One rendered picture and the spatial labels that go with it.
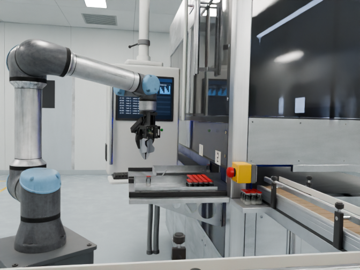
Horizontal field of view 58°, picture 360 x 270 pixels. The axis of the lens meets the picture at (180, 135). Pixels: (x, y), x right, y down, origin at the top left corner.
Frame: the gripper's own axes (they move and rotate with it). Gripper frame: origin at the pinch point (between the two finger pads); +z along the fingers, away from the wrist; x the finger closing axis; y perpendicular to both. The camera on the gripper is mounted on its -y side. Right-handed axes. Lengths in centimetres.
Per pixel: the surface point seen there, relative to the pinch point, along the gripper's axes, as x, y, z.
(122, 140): 26, -74, -2
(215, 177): 42.4, 0.5, 13.0
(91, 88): 171, -513, -72
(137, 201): -12.1, 16.6, 15.1
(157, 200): -5.3, 20.0, 14.8
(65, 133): 127, -534, 19
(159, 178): 11.9, -5.5, 12.0
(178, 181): 20.1, -1.2, 13.4
